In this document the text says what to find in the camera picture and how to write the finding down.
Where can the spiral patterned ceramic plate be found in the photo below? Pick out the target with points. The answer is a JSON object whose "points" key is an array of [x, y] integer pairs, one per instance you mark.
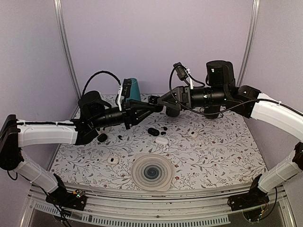
{"points": [[152, 173]]}

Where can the aluminium front rail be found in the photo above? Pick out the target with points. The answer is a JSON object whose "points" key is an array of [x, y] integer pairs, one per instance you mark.
{"points": [[108, 207]]}

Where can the white case with black button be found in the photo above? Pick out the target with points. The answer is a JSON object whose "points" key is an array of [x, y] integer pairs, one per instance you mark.
{"points": [[193, 134]]}

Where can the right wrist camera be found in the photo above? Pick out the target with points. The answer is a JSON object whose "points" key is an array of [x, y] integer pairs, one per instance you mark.
{"points": [[182, 73]]}

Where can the left aluminium frame post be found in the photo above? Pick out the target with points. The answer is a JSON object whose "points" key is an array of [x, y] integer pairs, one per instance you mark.
{"points": [[65, 45]]}

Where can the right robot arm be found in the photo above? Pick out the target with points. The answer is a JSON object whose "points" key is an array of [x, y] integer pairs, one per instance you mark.
{"points": [[248, 102]]}

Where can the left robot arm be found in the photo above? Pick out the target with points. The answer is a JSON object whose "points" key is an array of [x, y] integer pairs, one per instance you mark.
{"points": [[95, 114]]}

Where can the right aluminium frame post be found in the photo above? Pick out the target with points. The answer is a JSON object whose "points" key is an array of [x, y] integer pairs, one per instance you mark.
{"points": [[249, 42]]}

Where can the aluminium frame post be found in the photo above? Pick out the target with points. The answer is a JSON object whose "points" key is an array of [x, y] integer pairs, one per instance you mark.
{"points": [[249, 42], [65, 45]]}

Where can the black oval earbud case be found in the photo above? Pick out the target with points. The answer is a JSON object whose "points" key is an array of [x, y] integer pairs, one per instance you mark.
{"points": [[153, 131]]}

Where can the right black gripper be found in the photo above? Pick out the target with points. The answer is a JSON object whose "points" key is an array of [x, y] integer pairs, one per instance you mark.
{"points": [[182, 97]]}

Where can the small black earbud case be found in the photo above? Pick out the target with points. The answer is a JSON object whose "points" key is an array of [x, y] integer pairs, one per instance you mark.
{"points": [[102, 137]]}

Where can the dark grey mug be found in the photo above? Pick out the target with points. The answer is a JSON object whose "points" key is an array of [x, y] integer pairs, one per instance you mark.
{"points": [[172, 112]]}

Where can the black gold-trimmed earbud case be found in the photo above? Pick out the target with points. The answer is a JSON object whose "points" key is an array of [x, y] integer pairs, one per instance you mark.
{"points": [[153, 100]]}

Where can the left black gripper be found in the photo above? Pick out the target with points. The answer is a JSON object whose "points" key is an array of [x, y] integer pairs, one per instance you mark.
{"points": [[131, 115]]}

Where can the teal tapered vase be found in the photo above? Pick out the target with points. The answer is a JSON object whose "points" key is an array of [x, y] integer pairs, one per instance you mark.
{"points": [[134, 90]]}

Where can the black tapered vase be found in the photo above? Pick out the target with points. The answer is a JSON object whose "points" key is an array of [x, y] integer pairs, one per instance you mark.
{"points": [[211, 115]]}

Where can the white oval earbud case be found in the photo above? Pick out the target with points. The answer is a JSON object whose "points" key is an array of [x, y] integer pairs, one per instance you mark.
{"points": [[162, 141]]}

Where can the floral patterned table mat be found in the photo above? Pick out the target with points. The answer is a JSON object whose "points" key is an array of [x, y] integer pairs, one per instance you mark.
{"points": [[189, 152]]}

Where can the white case near plate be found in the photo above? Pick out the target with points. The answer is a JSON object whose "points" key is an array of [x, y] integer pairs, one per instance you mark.
{"points": [[113, 160]]}

